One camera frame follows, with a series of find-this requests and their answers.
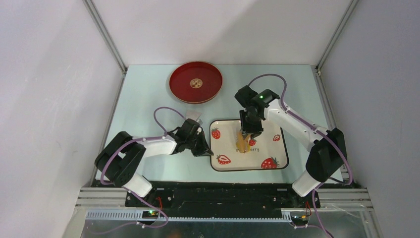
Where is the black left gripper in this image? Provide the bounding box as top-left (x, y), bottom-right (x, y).
top-left (186, 131), bottom-right (213, 157)

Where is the strawberry print tray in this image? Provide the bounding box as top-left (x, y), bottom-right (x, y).
top-left (210, 119), bottom-right (289, 172)

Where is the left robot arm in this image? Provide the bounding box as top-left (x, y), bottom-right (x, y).
top-left (95, 119), bottom-right (213, 207)

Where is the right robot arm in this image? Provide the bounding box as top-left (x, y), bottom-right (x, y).
top-left (235, 85), bottom-right (348, 207)

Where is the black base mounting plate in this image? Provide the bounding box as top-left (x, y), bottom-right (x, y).
top-left (144, 181), bottom-right (321, 219)

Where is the red round plate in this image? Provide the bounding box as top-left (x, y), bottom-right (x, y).
top-left (168, 61), bottom-right (223, 104)

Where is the aluminium frame rail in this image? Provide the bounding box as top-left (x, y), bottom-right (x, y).
top-left (76, 187), bottom-right (373, 223)

